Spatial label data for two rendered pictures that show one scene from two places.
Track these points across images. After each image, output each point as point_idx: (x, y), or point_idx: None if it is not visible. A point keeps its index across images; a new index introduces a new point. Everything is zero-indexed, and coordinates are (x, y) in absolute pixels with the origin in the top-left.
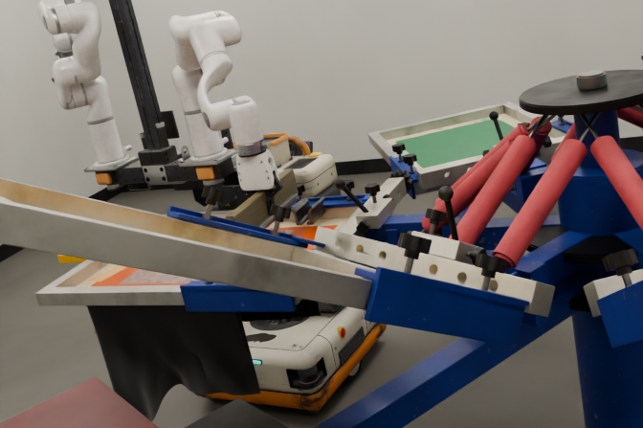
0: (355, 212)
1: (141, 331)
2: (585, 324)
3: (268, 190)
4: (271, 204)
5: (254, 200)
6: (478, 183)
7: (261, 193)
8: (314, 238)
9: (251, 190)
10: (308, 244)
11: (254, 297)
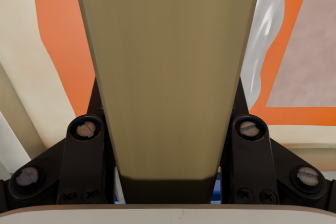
0: (22, 153)
1: None
2: None
3: (56, 200)
4: (99, 96)
5: None
6: None
7: (121, 161)
8: (92, 63)
9: (241, 209)
10: (84, 27)
11: None
